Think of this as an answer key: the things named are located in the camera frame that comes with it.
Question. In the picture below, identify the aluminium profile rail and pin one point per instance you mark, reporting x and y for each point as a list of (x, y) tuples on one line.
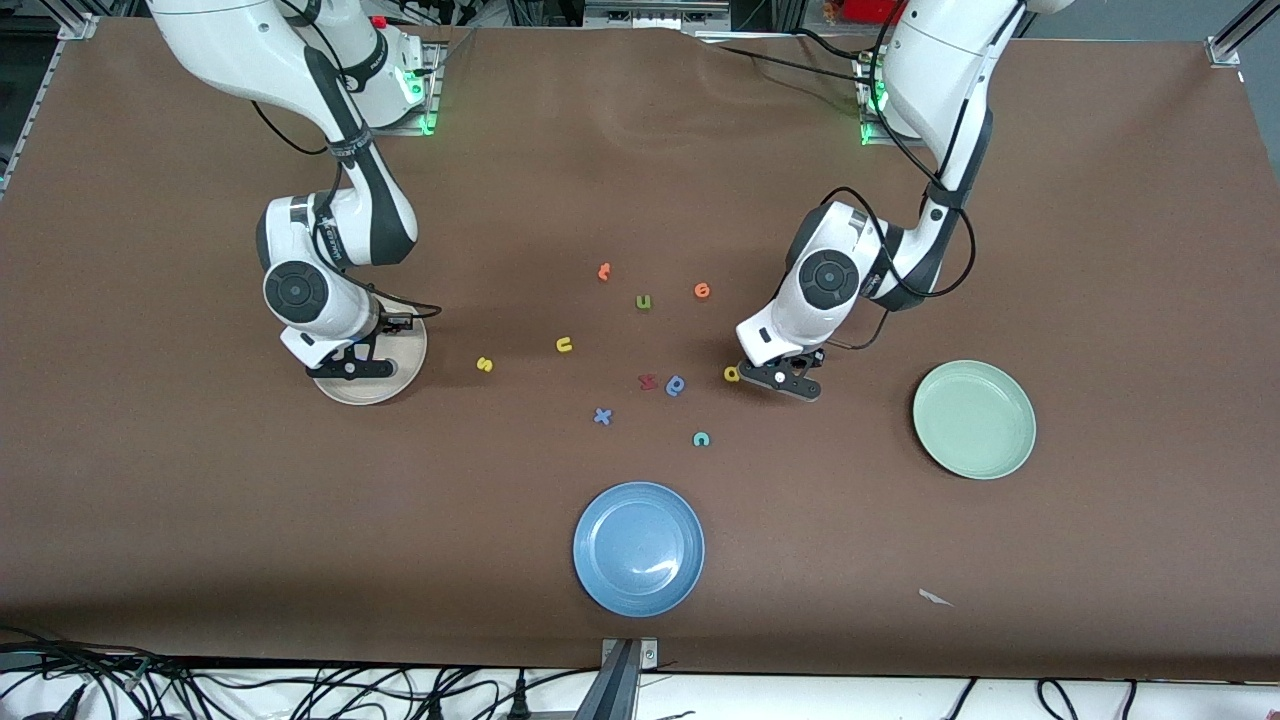
[(1235, 40)]

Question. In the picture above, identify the silver metal frame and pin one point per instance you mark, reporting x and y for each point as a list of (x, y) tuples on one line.
[(655, 15)]

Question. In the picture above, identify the black power plug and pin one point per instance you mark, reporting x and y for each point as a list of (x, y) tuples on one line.
[(70, 705), (519, 700), (435, 708)]

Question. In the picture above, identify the beige brown plate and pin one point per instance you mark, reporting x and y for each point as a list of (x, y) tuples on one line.
[(410, 355)]

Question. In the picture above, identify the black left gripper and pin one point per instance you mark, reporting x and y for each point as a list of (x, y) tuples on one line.
[(812, 355)]

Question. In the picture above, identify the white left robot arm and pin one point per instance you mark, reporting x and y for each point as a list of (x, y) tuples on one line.
[(828, 280)]

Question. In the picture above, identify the red box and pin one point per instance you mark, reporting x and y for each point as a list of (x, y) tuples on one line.
[(865, 10)]

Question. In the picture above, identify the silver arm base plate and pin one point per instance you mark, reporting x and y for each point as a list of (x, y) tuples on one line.
[(872, 140), (434, 100)]

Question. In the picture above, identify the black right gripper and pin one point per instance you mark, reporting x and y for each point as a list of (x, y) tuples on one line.
[(388, 327)]

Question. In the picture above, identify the blue foam letter g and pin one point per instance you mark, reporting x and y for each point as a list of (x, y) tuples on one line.
[(670, 384)]

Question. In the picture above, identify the brown table cover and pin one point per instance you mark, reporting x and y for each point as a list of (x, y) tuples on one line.
[(200, 500)]

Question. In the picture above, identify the silver corner bracket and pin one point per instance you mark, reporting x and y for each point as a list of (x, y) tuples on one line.
[(78, 27)]

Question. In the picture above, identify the light green plate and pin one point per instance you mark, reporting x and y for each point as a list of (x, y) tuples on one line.
[(974, 420)]

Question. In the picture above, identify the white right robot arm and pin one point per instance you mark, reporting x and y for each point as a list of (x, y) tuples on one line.
[(300, 290)]

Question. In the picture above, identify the white paper scrap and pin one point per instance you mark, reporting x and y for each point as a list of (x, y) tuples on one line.
[(933, 597)]

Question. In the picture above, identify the dark metal beam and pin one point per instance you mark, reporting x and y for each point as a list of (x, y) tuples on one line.
[(612, 690)]

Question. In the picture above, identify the silver metal bracket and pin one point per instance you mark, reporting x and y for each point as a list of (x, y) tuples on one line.
[(648, 655)]

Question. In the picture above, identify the blue plate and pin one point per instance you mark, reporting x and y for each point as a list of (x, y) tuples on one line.
[(638, 548)]

